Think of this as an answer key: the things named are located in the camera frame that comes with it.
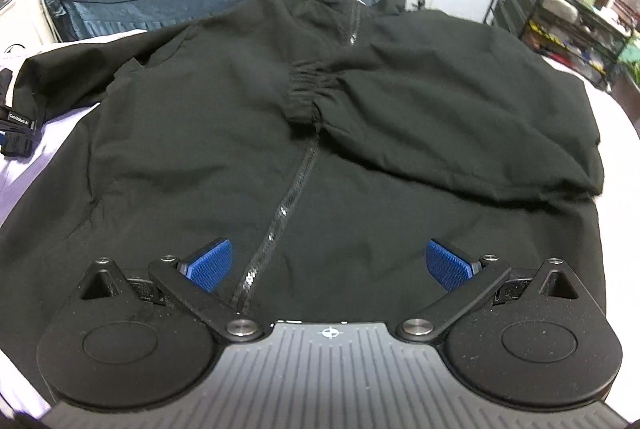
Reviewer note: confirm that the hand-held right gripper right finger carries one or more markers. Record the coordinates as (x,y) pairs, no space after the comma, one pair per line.
(447,259)

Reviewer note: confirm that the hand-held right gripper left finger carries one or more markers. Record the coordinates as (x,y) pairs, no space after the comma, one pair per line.
(207,261)

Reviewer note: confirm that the black metal rack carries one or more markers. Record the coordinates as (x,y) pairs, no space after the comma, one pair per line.
(565,9)

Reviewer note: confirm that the black jacket with white letters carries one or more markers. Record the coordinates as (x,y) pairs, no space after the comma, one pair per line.
(200,134)

